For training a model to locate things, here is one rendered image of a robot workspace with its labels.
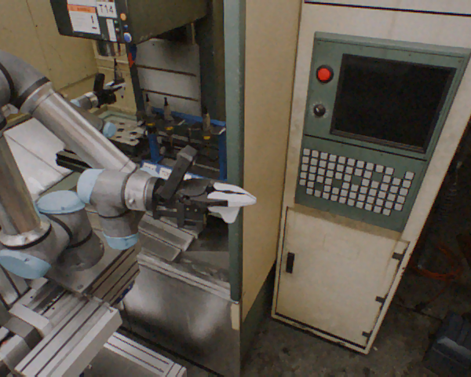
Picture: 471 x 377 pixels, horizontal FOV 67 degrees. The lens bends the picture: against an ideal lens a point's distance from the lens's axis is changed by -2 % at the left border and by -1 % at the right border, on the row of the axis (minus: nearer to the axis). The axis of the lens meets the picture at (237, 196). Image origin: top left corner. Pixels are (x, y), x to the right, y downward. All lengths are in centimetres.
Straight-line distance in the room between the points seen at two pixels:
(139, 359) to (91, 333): 94
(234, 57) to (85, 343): 86
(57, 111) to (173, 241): 111
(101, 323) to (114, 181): 54
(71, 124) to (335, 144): 89
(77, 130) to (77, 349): 60
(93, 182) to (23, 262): 32
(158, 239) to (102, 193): 114
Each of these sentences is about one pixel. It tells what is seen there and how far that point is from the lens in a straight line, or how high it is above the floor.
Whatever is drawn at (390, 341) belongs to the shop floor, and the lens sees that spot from 249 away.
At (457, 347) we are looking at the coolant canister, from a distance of 228.
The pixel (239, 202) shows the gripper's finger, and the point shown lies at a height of 158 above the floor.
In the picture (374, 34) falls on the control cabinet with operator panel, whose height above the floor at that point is 173.
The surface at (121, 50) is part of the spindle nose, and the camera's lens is 203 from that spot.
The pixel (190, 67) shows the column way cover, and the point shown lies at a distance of 235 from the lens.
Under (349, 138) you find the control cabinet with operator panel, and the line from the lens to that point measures 135.
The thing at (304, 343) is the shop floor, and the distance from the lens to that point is 234.
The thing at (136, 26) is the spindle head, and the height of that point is 165.
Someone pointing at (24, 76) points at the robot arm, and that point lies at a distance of 90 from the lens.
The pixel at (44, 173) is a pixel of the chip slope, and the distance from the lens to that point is 270.
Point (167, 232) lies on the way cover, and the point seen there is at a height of 72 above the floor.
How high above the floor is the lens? 201
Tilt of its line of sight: 38 degrees down
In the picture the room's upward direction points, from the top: straight up
